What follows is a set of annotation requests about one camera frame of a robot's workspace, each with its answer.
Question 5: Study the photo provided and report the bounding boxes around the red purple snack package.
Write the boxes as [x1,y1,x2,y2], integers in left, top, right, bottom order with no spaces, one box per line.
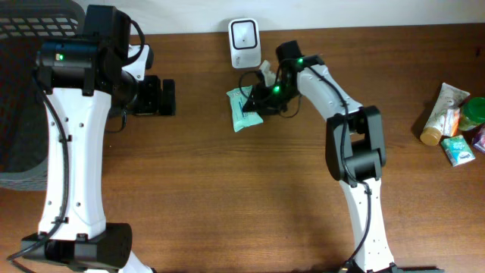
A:
[471,125,485,153]

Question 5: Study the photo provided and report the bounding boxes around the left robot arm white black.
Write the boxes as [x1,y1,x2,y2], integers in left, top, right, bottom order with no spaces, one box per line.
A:
[8,5,176,273]

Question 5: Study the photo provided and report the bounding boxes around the orange tissue pack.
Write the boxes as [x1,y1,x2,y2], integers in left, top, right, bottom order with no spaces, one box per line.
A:
[443,107,460,137]

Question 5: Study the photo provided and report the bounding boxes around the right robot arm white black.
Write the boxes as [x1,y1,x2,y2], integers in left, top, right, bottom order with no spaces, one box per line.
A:
[242,40,399,272]

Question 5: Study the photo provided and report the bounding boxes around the teal pouch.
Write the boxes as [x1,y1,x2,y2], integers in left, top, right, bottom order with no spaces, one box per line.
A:
[227,86,263,133]

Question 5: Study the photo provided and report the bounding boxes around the grey plastic mesh basket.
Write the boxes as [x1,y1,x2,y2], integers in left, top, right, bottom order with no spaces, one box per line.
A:
[1,1,85,191]

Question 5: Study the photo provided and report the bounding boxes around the green lid glass jar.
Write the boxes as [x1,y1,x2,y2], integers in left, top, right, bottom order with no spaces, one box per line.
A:
[458,97,484,131]

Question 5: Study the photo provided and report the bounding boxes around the white cream tube gold cap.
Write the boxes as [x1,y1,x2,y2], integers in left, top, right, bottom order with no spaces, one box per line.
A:
[420,83,470,146]

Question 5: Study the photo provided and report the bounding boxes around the teal tissue pack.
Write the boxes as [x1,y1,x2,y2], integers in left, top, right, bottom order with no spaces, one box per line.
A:
[441,135,475,167]

